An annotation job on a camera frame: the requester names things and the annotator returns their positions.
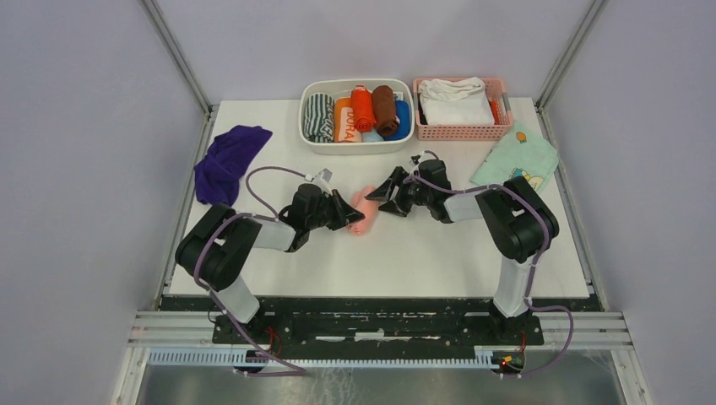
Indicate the green white striped rolled towel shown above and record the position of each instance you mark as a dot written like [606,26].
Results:
[318,118]

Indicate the pink towel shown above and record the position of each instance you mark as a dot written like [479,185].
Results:
[368,208]

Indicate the purple towel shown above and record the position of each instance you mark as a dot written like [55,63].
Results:
[217,175]

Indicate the brown rolled towel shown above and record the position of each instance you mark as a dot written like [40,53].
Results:
[384,111]

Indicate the aluminium rail front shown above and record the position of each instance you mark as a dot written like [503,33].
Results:
[189,338]

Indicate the aluminium frame post right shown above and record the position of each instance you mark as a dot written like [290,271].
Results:
[569,53]

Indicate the red orange rolled towel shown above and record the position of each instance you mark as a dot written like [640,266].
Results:
[361,103]

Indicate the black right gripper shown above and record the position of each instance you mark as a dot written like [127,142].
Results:
[385,190]

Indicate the dark blue rolled towel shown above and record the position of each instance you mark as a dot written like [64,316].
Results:
[404,121]

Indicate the aluminium frame post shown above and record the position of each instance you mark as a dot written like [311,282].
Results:
[171,44]
[569,53]

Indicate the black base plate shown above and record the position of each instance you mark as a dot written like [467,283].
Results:
[380,327]

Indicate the mint green cartoon towel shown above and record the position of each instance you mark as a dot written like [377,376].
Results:
[521,152]

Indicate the light blue rolled towel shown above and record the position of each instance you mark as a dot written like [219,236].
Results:
[371,137]

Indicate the pink plastic basket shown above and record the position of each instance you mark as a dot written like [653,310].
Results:
[501,109]

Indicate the white cloth in basket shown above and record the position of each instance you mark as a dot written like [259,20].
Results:
[455,103]

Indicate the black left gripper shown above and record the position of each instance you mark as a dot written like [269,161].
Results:
[344,215]

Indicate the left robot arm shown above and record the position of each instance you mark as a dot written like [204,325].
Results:
[216,249]

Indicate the orange white lettered rolled towel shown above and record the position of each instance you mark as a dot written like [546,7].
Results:
[344,122]

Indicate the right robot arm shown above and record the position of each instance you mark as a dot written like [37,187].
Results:
[520,224]

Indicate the aluminium frame post left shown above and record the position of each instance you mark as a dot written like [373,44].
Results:
[171,44]

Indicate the white plastic tub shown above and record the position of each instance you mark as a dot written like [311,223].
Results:
[337,88]

